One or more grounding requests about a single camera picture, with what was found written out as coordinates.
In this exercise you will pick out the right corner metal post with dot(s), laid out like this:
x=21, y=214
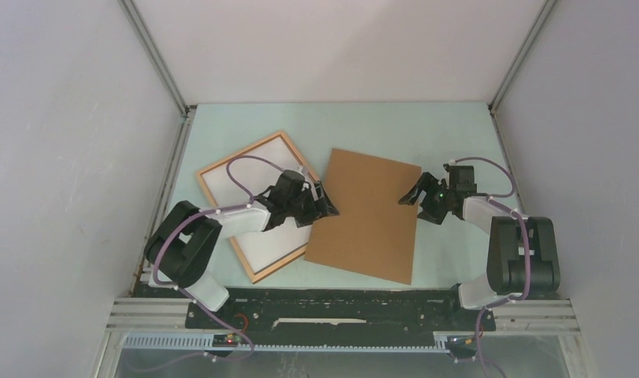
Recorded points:
x=496, y=105

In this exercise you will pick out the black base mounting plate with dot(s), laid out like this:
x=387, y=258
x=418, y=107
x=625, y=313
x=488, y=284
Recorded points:
x=346, y=318

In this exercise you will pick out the printed photo sheet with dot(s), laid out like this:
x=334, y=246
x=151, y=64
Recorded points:
x=257, y=250

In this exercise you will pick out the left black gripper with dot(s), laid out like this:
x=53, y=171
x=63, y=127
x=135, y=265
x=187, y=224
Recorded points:
x=315, y=213

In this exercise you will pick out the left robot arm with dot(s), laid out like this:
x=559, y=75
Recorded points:
x=181, y=247

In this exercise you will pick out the aluminium rail frame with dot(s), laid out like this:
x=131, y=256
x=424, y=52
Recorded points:
x=163, y=319

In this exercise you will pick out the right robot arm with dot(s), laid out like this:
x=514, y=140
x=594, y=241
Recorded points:
x=522, y=257

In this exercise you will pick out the left corner metal post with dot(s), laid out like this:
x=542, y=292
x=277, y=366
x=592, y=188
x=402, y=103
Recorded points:
x=181, y=130

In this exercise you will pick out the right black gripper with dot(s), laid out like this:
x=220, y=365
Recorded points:
x=429, y=184

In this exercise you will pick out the corner metal post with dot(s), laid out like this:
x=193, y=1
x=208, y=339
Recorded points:
x=496, y=105
x=181, y=130

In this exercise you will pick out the small green circuit board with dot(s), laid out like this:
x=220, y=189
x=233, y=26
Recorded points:
x=226, y=341

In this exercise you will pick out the brown cardboard backing board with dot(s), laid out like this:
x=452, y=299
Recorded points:
x=373, y=234

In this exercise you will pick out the wooden picture frame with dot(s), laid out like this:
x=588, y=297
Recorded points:
x=207, y=188

